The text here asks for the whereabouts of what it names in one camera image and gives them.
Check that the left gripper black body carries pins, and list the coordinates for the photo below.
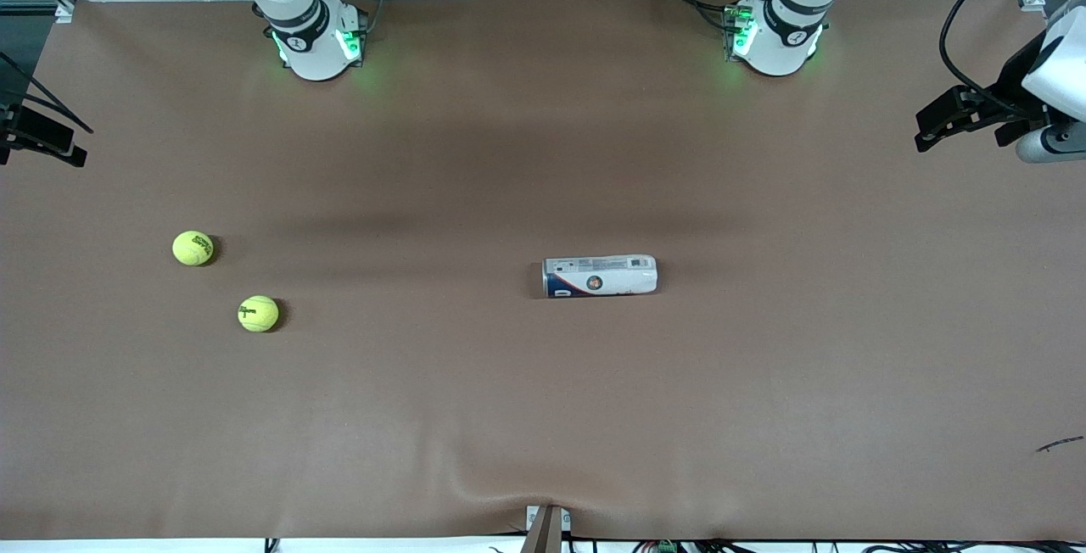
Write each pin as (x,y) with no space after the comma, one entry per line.
(1016,80)

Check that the yellow tennis ball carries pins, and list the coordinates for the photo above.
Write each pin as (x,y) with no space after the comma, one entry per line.
(193,248)
(258,313)

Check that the white blue tennis ball can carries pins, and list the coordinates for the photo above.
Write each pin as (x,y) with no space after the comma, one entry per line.
(602,277)

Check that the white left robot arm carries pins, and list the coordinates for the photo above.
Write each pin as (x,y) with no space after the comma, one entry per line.
(780,36)

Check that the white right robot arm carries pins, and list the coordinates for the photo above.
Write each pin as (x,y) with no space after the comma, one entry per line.
(314,44)

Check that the small black strip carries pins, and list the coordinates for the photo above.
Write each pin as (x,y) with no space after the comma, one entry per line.
(1060,444)

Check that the brown table mat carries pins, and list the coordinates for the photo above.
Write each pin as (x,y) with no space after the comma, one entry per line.
(764,366)

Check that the green plug connector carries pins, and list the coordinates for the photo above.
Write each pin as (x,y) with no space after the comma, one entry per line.
(666,547)

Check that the silver table edge bracket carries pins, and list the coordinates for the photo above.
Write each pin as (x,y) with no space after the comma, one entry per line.
(545,532)

